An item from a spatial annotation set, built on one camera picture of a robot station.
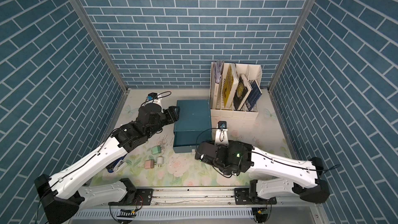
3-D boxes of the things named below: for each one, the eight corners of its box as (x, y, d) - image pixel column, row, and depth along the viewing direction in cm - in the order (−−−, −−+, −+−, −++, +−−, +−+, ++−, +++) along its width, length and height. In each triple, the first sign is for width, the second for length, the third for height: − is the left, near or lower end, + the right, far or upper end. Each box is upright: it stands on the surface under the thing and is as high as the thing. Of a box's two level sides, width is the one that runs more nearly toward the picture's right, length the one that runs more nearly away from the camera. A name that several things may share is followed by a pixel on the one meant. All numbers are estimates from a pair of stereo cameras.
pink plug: (144, 168, 85) (143, 167, 83) (146, 161, 87) (145, 159, 85) (155, 168, 85) (154, 167, 83) (156, 161, 87) (155, 159, 85)
